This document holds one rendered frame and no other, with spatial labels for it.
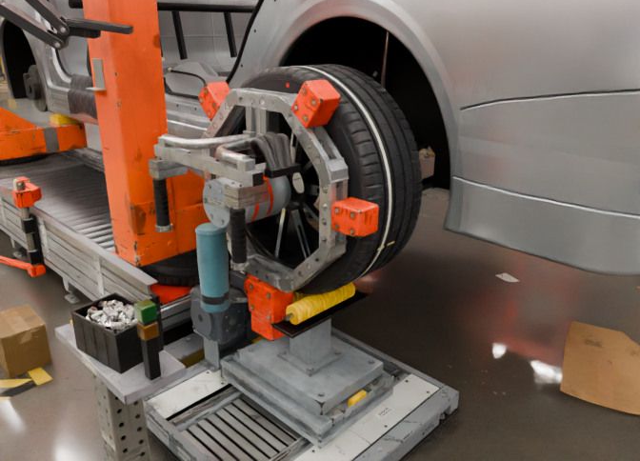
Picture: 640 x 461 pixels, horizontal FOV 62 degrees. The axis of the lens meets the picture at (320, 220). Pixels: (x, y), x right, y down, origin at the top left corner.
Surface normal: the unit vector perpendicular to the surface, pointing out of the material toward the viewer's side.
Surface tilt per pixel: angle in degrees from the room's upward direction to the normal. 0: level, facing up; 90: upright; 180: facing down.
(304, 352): 90
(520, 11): 90
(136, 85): 90
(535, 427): 0
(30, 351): 90
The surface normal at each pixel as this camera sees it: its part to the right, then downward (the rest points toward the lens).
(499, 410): 0.01, -0.94
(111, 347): -0.58, 0.27
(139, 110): 0.72, 0.25
